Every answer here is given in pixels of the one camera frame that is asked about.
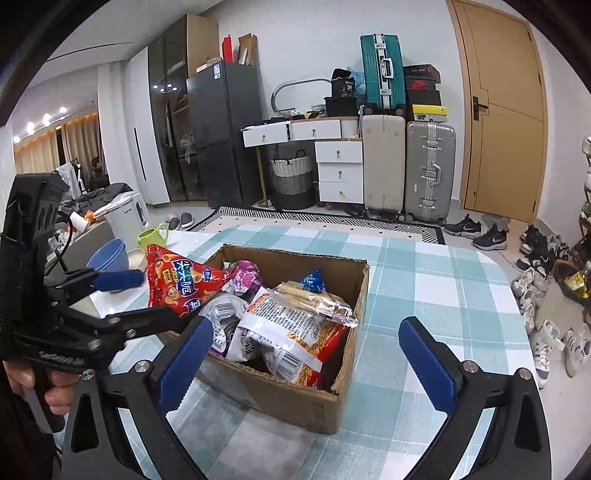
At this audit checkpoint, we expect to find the person's left hand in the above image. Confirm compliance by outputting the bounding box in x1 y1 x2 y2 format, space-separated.
3 360 79 415

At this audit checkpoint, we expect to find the cardboard SF Express box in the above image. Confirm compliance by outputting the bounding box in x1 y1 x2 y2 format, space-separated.
197 244 370 434

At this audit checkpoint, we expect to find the beige suitcase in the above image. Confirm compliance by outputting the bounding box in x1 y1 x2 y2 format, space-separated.
362 115 406 214

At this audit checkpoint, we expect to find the red triangular snack bag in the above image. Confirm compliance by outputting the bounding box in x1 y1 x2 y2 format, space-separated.
146 244 228 317

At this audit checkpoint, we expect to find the white chip bag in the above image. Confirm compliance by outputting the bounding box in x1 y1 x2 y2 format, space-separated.
225 287 349 390

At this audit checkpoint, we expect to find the silver aluminium suitcase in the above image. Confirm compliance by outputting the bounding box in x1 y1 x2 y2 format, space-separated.
404 121 456 225

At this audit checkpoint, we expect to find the dark glass cabinet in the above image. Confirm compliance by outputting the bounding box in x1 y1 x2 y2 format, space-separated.
147 14 219 202

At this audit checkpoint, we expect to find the woven laundry basket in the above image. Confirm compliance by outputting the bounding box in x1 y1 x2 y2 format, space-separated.
271 149 315 210

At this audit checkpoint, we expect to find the teal suitcase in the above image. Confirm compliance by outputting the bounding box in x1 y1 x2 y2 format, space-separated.
360 34 407 117

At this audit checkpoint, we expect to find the white drawer desk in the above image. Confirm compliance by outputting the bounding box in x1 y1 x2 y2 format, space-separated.
242 116 365 205

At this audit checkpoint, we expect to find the black refrigerator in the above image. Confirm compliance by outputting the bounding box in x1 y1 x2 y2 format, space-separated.
186 61 263 208

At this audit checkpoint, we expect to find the blue plastic bowl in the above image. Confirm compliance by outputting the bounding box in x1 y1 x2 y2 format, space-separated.
86 238 129 273

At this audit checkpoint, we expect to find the green watering can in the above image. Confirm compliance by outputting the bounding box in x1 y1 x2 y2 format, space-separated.
137 223 169 251

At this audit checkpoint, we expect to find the black sneaker pair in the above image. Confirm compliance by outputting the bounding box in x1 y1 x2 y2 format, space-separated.
444 214 507 251

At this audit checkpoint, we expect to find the wooden door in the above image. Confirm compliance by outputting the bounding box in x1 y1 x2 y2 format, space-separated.
448 1 548 222

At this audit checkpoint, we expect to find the stack of shoe boxes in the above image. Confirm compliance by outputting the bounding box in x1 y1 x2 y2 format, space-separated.
403 64 448 123

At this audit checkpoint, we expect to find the white sneakers pile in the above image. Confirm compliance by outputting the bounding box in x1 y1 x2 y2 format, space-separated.
511 261 590 388

